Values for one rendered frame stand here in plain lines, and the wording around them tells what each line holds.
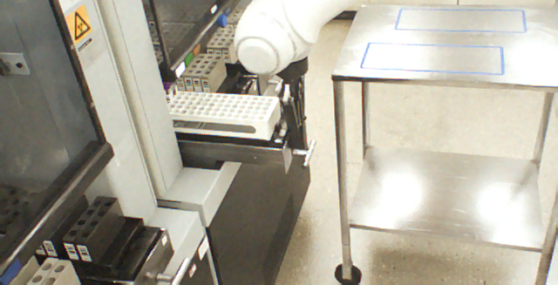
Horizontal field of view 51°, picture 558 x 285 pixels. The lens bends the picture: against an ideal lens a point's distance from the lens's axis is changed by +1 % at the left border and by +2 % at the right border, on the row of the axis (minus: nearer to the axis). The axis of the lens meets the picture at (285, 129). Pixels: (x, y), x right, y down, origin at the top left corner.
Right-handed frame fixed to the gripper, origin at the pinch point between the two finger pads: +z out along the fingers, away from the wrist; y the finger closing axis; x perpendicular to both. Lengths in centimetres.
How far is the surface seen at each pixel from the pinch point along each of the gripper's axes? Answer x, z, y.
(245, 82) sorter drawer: -18.5, -1.8, -18.4
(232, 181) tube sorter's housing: -17.0, 13.7, 2.9
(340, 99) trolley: 4.9, 5.6, -24.4
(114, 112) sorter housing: -25.8, -21.2, 26.5
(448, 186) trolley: 34, 52, -48
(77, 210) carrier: -31.1, -7.2, 38.0
